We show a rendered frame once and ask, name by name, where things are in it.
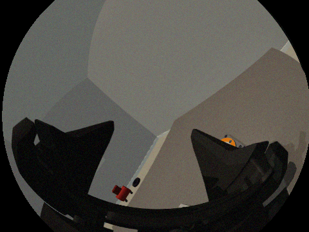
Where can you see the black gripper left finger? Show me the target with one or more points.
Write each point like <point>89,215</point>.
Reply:
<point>79,151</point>

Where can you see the orange round plate with tab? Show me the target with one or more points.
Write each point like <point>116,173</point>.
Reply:
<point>228,140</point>

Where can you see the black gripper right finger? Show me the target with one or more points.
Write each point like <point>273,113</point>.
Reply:
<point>221,163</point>

